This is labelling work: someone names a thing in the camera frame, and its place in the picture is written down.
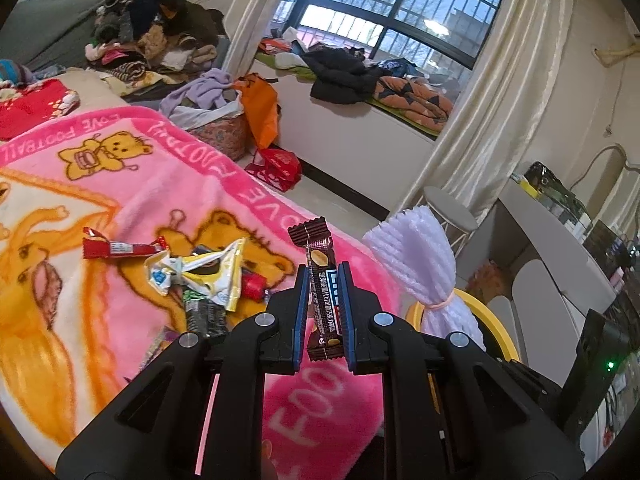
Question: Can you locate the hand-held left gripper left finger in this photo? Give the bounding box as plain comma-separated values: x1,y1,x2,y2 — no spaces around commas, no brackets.
55,262,311,480

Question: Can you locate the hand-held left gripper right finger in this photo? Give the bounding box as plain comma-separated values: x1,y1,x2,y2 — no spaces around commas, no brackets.
336,260,586,480

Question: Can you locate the red candy tube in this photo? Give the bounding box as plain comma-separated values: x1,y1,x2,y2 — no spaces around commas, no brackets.
240,269,273,303

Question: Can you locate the brown chocolate bar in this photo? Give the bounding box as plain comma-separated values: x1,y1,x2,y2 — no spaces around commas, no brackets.
287,216,346,363

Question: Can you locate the yellow trash bin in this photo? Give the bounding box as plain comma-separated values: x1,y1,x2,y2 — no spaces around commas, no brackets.
405,287,523,366

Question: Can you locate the white foam fruit net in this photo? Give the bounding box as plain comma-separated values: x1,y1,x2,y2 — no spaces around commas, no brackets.
361,206,487,351

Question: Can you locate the white chair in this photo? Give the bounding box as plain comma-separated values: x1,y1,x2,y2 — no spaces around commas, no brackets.
487,259,596,376

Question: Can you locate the gold and white wrapper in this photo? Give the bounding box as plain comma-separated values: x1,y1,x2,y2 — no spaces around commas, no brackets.
144,237,247,313

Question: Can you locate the dark snack wrapper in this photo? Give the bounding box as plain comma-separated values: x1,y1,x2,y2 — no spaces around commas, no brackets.
181,285,231,338

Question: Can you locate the black monitor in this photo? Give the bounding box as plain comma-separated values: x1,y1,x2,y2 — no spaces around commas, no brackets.
582,219,632,281

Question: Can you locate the white desk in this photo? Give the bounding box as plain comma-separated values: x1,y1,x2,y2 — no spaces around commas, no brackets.
495,177,618,306

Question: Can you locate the orange and magenta snack bar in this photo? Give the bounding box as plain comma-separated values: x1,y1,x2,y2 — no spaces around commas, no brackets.
137,327,181,376

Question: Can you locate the red plastic bag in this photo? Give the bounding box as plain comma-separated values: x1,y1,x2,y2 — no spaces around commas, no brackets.
245,147,303,193

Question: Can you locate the dark bag with green print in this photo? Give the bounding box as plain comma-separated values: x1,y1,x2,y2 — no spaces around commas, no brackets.
522,161,586,211

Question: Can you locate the pink floral bag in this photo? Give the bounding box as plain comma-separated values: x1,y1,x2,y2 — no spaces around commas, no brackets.
192,112,253,162

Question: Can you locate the pink printed bear blanket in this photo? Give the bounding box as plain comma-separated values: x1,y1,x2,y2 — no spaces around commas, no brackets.
0,105,406,480

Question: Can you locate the white arched mirror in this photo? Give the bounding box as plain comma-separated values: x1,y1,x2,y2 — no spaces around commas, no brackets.
570,144,640,196

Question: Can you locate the red snack wrapper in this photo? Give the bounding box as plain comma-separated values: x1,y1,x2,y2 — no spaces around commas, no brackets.
82,226,168,260

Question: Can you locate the orange bag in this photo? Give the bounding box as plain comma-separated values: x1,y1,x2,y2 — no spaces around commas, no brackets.
234,72,282,150

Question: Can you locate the orange patterned quilt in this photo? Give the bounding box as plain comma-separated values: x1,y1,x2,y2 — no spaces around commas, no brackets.
372,76,456,128

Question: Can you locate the black jacket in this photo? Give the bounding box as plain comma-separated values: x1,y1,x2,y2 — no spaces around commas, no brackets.
300,46,386,106

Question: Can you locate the lilac cloth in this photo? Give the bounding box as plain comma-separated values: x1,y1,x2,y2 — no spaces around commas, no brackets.
159,67,236,116

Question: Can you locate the dark blue cloth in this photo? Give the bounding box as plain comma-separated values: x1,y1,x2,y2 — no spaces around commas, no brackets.
377,57,416,78

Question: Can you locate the cream curtain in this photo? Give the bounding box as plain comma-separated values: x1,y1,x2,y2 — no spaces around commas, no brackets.
395,0,576,221
220,0,301,68

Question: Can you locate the barred window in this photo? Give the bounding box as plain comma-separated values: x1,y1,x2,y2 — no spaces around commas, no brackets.
270,0,511,71

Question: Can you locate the beige bed sheet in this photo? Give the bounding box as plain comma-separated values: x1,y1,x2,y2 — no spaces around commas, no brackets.
50,67,166,111

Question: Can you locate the pile of clothes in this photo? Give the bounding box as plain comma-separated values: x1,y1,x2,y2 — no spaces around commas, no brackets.
85,0,226,81

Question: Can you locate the red blanket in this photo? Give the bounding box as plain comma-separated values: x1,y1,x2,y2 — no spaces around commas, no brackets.
0,79,81,142

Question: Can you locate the grey headboard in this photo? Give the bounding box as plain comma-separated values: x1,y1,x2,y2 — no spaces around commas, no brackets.
0,0,108,68

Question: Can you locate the white wire-leg stool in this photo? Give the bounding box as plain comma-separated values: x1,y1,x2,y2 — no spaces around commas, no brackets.
422,186,480,261

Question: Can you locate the white cloth strap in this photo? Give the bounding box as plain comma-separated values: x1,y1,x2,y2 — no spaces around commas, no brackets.
170,100,246,128

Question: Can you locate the beige wall pipe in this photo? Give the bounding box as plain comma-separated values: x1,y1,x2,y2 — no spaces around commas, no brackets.
594,42,640,68

